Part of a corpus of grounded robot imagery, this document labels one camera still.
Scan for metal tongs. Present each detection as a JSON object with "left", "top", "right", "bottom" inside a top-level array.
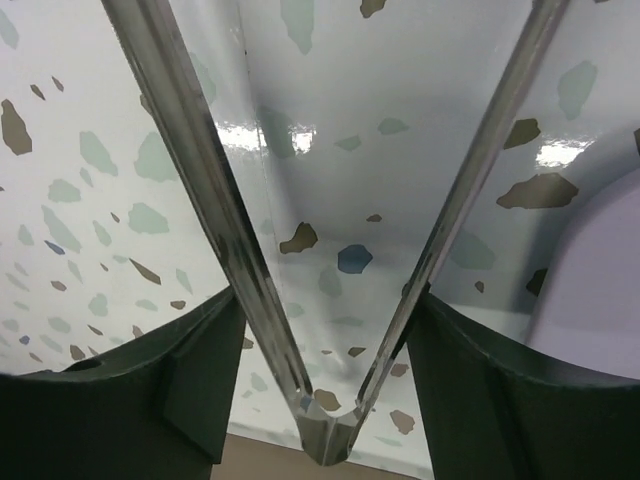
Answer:
[{"left": 104, "top": 1, "right": 568, "bottom": 467}]

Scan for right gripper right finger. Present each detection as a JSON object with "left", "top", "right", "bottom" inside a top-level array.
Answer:
[{"left": 408, "top": 294, "right": 639, "bottom": 479}]

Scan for lilac tray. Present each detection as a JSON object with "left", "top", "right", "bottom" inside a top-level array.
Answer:
[{"left": 526, "top": 171, "right": 639, "bottom": 379}]

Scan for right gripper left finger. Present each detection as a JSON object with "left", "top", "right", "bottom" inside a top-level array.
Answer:
[{"left": 1, "top": 289, "right": 245, "bottom": 479}]

